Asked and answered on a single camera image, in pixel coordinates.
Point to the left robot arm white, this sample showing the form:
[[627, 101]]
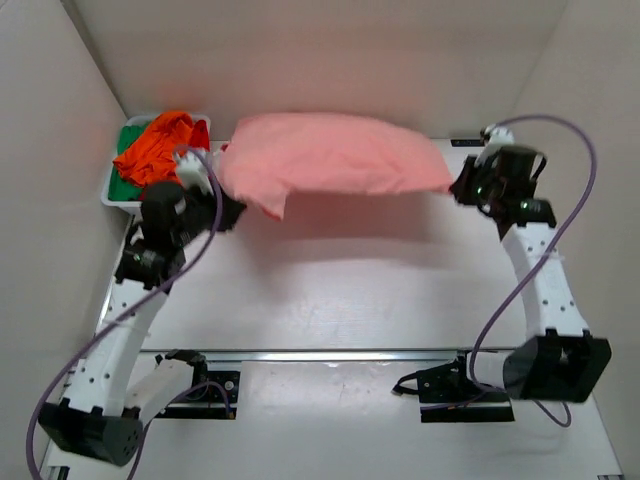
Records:
[[101, 416]]

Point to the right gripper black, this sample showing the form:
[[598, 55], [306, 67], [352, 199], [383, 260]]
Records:
[[469, 170]]

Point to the blue table label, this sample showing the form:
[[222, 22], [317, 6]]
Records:
[[466, 143]]

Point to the red t shirt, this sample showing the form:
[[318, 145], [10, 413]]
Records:
[[199, 139]]

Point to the pink t shirt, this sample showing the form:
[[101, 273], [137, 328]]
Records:
[[272, 156]]

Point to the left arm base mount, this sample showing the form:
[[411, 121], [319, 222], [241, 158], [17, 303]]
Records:
[[213, 391]]

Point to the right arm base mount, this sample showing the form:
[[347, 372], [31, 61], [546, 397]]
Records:
[[447, 396]]

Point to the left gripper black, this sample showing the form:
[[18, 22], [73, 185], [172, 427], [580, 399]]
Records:
[[231, 209]]

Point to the orange t shirt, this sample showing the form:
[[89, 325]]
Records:
[[149, 159]]

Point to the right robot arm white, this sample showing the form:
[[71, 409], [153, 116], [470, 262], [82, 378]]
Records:
[[560, 360]]

